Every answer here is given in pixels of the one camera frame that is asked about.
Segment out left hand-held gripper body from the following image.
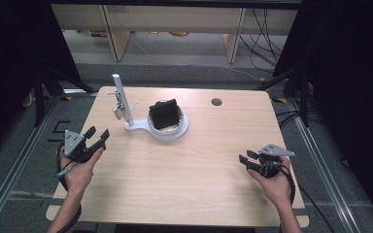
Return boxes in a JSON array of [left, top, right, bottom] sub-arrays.
[[62, 129, 101, 164]]

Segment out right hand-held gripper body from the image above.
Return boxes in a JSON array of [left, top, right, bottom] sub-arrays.
[[254, 143, 295, 179]]

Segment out white key stand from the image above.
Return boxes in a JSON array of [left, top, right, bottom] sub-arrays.
[[106, 73, 189, 142]]

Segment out black wallet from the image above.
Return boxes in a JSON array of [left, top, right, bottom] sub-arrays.
[[149, 98, 183, 130]]

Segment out silver dish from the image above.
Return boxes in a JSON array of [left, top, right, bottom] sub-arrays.
[[147, 100, 185, 136]]

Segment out person's right hand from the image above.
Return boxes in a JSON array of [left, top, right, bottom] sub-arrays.
[[246, 157, 292, 208]]

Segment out person's left hand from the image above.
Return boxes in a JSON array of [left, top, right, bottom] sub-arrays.
[[58, 147, 105, 195]]

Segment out black metal stand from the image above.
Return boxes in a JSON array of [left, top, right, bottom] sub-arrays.
[[33, 64, 98, 127], [255, 67, 310, 128]]

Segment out light wooden desk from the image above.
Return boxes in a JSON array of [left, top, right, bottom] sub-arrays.
[[51, 3, 299, 64]]

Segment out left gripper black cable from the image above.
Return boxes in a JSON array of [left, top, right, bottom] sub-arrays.
[[55, 142, 83, 233]]

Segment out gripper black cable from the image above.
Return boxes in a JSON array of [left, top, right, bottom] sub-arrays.
[[55, 142, 83, 233], [260, 160, 336, 233]]

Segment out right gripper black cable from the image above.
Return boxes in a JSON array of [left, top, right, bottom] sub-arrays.
[[260, 160, 336, 233]]

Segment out aluminium floor rail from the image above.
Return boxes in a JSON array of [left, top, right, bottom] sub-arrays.
[[288, 98, 360, 233], [0, 95, 61, 233]]

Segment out black floor cable bundle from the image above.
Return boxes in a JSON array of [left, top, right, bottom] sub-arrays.
[[273, 108, 322, 129]]

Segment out white floor cable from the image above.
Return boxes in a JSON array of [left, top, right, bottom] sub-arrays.
[[187, 62, 263, 82]]

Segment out black hanging cables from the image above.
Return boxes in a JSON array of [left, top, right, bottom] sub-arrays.
[[239, 9, 288, 74]]

